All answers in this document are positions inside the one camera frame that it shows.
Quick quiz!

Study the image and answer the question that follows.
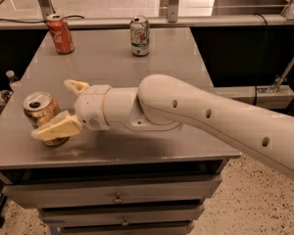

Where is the top grey drawer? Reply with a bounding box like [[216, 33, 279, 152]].
[[3, 175, 221, 209]]

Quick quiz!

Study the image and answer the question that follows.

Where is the white green 7up can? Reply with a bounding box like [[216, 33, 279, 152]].
[[129, 16, 150, 56]]

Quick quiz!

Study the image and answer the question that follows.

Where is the bottom grey drawer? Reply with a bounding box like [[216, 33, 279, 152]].
[[61, 221, 194, 235]]

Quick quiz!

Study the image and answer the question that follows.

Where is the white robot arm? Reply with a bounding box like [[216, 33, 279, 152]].
[[31, 74, 294, 180]]

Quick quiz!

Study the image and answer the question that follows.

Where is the black cable on rail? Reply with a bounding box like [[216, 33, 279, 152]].
[[0, 15, 86, 24]]

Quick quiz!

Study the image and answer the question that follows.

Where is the clear plastic bottle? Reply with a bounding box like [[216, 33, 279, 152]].
[[6, 70, 21, 90]]

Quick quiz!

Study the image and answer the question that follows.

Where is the grey drawer cabinet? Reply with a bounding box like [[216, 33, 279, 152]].
[[0, 26, 242, 235]]

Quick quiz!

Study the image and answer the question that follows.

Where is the metal frame post centre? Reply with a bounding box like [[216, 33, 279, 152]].
[[159, 0, 179, 23]]

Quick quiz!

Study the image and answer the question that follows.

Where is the black hanging cable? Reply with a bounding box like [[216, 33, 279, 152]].
[[253, 13, 270, 107]]

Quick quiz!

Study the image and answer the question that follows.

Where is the orange gold soda can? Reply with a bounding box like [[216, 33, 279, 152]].
[[23, 91, 70, 148]]

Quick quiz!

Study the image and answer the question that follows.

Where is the red coca-cola can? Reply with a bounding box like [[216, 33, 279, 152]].
[[47, 14, 74, 54]]

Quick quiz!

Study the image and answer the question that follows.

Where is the middle grey drawer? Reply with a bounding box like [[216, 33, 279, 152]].
[[39, 203, 204, 227]]

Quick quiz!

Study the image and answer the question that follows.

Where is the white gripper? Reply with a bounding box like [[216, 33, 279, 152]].
[[31, 79, 111, 141]]

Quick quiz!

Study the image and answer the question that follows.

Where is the grey drawer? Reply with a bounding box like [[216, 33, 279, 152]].
[[39, 203, 204, 227], [3, 175, 221, 209], [61, 221, 194, 235]]

